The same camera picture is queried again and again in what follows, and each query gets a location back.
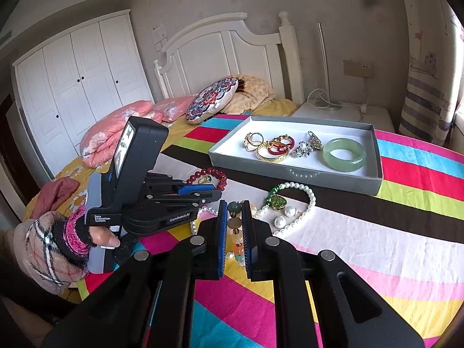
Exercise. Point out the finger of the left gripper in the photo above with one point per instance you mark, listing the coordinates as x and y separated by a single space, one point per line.
198 197
189 189

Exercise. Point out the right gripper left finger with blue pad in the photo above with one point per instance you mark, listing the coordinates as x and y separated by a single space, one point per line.
211 262

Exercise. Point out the grey jewelry tray box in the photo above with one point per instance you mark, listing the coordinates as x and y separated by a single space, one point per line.
285 134

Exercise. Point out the pink folded quilt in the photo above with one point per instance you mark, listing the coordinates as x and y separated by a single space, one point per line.
98 145

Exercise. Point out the striped colourful blanket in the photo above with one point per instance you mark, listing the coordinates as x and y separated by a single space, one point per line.
406 243

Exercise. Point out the slim silver desk lamp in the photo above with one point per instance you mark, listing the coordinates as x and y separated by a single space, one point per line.
324 99

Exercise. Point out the white bed headboard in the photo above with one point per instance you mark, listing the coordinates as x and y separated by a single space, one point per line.
215 47

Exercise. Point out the gold bangle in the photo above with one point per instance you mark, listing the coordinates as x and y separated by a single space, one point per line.
262 154

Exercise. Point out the green jade bangle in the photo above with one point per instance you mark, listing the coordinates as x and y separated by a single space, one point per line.
345 155

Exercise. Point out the left hand in knit glove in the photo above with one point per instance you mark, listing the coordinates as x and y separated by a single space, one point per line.
54 250

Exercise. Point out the white wardrobe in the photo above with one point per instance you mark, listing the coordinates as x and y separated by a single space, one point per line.
75 78

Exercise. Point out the maroon cloth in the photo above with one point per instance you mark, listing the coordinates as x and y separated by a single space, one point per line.
53 194

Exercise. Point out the silver rhinestone brooch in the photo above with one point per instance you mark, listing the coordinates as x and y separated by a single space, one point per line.
302 150

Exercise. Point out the white nightstand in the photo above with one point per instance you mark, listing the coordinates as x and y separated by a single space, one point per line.
377 116

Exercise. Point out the large pearl earring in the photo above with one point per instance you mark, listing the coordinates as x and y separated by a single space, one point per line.
280 222
290 211

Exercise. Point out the patterned round cushion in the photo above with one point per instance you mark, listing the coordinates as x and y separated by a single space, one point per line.
211 100

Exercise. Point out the pink floral pillow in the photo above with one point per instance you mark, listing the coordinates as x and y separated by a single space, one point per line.
171 109

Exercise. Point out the beige fleece blanket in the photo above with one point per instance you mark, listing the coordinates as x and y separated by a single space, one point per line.
252 91

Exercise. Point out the gold interlocked ring brooch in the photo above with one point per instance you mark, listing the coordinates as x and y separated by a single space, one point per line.
252 141

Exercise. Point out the wall power socket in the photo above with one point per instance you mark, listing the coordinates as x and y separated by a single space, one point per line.
361 69

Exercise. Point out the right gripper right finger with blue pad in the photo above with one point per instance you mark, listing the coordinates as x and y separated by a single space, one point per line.
255 232

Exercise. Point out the striped patterned curtain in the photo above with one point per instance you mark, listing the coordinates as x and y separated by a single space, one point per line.
435 70

